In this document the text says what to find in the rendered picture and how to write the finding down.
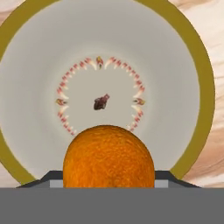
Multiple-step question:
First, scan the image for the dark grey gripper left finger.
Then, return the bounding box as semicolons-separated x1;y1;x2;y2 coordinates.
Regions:
17;170;65;189

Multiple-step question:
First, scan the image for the orange fruit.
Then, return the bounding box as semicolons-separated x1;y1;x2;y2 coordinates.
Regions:
62;124;156;189

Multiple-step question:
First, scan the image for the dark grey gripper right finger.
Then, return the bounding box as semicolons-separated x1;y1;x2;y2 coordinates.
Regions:
154;170;201;189

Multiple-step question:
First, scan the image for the white bowl with gold rim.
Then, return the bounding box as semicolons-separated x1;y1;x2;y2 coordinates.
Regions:
0;0;216;186

